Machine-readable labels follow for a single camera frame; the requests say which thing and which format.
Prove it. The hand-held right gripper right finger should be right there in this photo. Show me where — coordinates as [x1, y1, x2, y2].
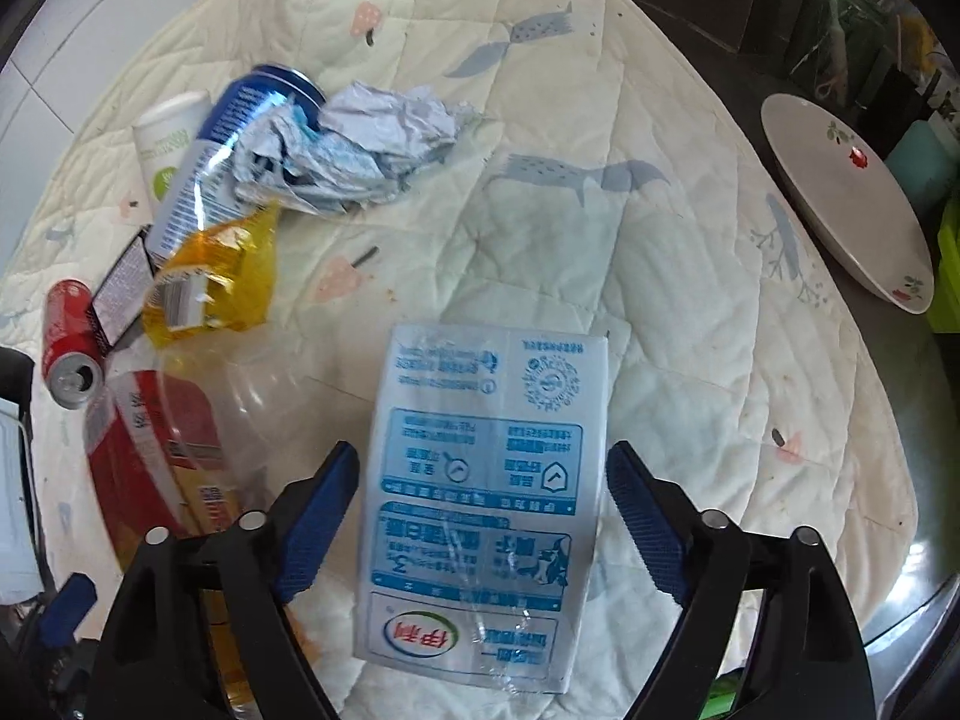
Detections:
[606, 441, 878, 720]

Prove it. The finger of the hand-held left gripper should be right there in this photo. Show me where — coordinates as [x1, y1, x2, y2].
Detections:
[37, 572, 98, 653]

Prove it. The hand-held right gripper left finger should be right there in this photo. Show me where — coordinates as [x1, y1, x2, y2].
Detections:
[90, 441, 361, 720]

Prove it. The white printed milk pouch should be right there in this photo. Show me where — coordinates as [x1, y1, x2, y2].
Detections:
[352, 324, 610, 695]

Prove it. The black printed box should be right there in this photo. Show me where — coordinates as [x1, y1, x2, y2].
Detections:
[88, 229, 162, 353]

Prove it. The red and yellow carton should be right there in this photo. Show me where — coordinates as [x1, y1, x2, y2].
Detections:
[84, 367, 256, 563]

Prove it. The clear plastic container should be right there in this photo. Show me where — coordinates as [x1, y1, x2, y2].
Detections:
[154, 345, 361, 541]

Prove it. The red soda can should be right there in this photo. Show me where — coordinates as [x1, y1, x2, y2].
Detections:
[41, 279, 106, 411]

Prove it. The cream quilted printed blanket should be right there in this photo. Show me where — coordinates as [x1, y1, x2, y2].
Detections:
[0, 0, 920, 720]

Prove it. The yellow plastic wrapper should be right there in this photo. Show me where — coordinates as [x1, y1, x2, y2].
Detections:
[142, 199, 282, 350]

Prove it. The crumpled white paper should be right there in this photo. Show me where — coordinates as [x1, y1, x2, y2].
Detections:
[234, 81, 485, 217]

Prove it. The blue and silver can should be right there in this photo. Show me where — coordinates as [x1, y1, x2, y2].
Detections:
[144, 64, 328, 271]

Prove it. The white flower-print plate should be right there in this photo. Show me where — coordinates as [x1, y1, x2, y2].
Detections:
[760, 94, 935, 314]

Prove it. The green plastic basket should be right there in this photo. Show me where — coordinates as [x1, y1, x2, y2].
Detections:
[926, 195, 960, 335]

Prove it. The dark utensil holder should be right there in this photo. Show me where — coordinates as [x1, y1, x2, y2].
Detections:
[787, 0, 901, 102]

